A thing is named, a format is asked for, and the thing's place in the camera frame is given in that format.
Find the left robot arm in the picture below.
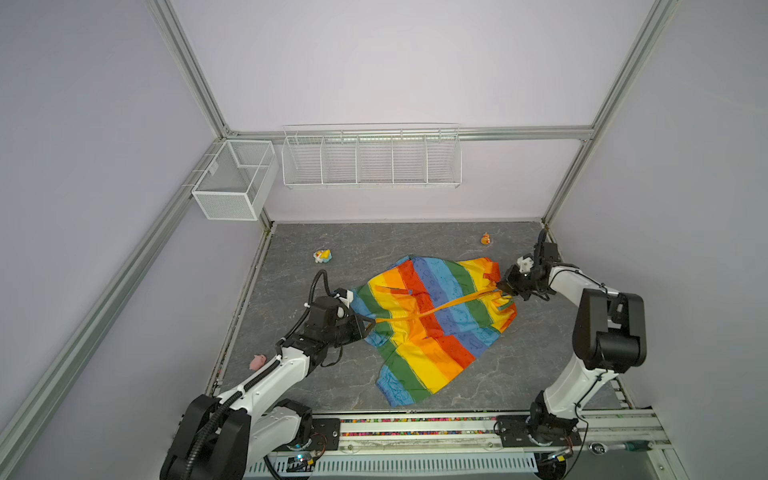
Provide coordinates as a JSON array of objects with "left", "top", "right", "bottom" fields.
[{"left": 159, "top": 269, "right": 375, "bottom": 479}]

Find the yellow white small toy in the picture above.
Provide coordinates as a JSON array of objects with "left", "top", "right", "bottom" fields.
[{"left": 313, "top": 249, "right": 332, "bottom": 264}]

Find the rainbow striped jacket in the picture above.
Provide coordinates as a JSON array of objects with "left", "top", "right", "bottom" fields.
[{"left": 352, "top": 256, "right": 517, "bottom": 407}]

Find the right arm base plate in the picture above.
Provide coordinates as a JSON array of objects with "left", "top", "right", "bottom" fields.
[{"left": 493, "top": 414, "right": 583, "bottom": 448}]

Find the white slotted cable duct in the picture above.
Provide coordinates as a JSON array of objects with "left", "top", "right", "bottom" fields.
[{"left": 270, "top": 452, "right": 538, "bottom": 479}]

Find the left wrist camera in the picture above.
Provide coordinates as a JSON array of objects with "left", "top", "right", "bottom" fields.
[{"left": 335, "top": 288, "right": 354, "bottom": 306}]

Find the green handled ratchet tool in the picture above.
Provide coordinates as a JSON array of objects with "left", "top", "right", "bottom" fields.
[{"left": 589, "top": 440, "right": 654, "bottom": 456}]

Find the white wire shelf basket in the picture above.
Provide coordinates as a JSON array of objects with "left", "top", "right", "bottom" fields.
[{"left": 282, "top": 123, "right": 463, "bottom": 188}]

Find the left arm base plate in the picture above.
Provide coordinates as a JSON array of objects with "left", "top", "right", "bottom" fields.
[{"left": 274, "top": 417, "right": 341, "bottom": 452}]

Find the white mesh box basket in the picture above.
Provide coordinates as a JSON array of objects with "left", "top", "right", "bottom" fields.
[{"left": 192, "top": 140, "right": 278, "bottom": 221}]

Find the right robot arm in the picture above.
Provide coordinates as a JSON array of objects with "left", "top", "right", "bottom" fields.
[{"left": 494, "top": 229, "right": 647, "bottom": 447}]

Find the pink small toy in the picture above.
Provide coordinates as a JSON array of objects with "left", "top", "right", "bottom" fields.
[{"left": 249, "top": 355, "right": 267, "bottom": 372}]

